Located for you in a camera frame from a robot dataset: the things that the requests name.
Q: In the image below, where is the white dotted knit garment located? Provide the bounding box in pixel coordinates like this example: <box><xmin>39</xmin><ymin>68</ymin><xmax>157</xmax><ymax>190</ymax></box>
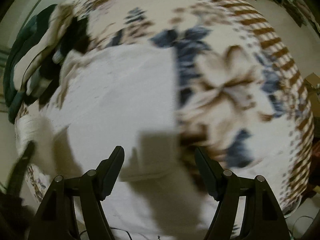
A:
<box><xmin>15</xmin><ymin>45</ymin><xmax>241</xmax><ymax>239</ymax></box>

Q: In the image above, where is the dark green velvet pillow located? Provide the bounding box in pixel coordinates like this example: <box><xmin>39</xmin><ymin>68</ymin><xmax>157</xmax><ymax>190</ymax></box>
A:
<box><xmin>3</xmin><ymin>4</ymin><xmax>56</xmax><ymax>124</ymax></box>

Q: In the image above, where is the floral fleece bed blanket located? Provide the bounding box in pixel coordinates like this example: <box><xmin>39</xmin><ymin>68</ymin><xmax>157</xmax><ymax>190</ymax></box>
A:
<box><xmin>15</xmin><ymin>0</ymin><xmax>315</xmax><ymax>239</ymax></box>

